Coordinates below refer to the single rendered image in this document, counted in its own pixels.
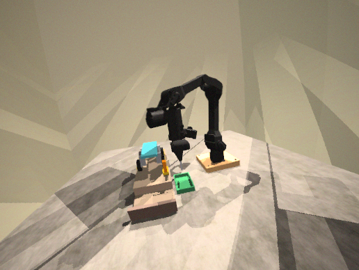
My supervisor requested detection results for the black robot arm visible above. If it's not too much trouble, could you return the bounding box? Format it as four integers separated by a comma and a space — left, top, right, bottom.
145, 74, 227, 164

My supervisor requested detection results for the green tray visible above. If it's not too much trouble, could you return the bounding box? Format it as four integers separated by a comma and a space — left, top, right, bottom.
173, 173, 196, 194
175, 175, 193, 190

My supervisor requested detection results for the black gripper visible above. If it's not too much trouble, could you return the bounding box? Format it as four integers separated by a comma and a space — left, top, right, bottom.
168, 122, 190, 161

